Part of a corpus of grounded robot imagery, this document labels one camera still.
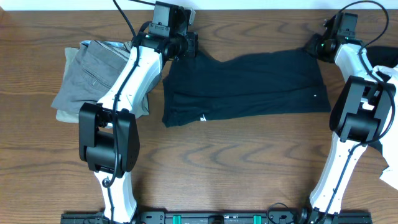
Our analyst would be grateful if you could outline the black t-shirt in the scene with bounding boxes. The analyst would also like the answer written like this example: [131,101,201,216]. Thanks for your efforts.
[162,49,331,127]

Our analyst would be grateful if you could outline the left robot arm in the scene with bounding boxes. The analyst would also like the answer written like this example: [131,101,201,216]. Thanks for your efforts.
[61,1,198,223]

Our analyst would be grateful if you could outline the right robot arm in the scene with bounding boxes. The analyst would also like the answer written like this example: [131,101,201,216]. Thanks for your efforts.
[297,11,397,223]

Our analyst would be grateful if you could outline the black garment pile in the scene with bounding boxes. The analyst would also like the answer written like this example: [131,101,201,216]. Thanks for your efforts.
[367,46,397,154]

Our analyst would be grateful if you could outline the grey folded trousers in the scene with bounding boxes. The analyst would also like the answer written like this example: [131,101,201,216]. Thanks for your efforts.
[50,40,162,118]

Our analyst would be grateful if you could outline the white garment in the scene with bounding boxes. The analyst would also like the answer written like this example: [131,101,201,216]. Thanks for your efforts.
[373,64,398,190]

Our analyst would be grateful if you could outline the beige folded garment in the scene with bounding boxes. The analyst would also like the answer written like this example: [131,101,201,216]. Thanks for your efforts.
[55,40,150,124]

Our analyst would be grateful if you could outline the black mounting rail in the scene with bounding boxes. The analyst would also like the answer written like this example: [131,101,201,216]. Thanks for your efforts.
[60,203,373,224]

